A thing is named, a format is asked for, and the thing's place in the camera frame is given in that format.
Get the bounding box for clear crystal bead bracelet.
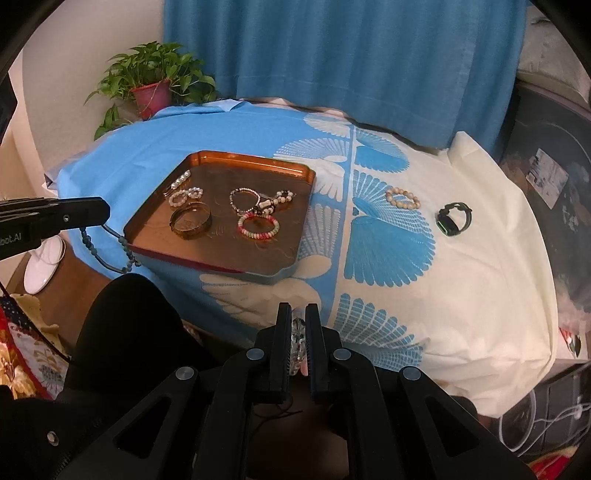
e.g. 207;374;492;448
290;307;309;377

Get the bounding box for black cord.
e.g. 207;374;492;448
254;404;303;418

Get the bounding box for pale bedding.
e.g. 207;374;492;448
517;4;591;93

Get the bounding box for blue curtain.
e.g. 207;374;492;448
163;0;528;149

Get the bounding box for cream bead bracelet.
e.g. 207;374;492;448
385;186;422;208

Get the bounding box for blue and white printed tablecloth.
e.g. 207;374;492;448
44;99;561;416

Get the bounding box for red packet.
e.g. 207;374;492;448
556;325;587;358

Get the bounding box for black and white bead bracelet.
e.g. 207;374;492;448
256;188;296;217

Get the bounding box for white cable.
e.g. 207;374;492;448
499;383;591;455

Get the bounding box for blue bead necklace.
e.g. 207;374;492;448
79;224;141;278

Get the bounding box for wide brown bangle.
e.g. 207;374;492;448
169;202;213;241

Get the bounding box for black smartwatch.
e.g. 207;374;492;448
436;202;473;237

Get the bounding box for white pearl bracelet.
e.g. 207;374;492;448
168;186;204;207
163;169;191;197

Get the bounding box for copper square tray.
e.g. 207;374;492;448
122;150;317;281

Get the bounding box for red floral printed blanket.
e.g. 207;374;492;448
0;291;70;402

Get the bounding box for white slipper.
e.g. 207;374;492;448
23;235;66;294

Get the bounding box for potted green plant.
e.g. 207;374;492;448
84;41;218;141

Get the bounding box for person's leg in black trousers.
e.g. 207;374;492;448
0;273;241;480

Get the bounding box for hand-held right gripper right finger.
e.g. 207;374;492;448
305;304;532;480

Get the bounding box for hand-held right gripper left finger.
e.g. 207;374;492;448
60;303;293;480

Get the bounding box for dark storage box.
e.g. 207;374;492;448
501;78;591;324

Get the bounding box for pink multicolour bead bracelet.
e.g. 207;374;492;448
237;211;281;241

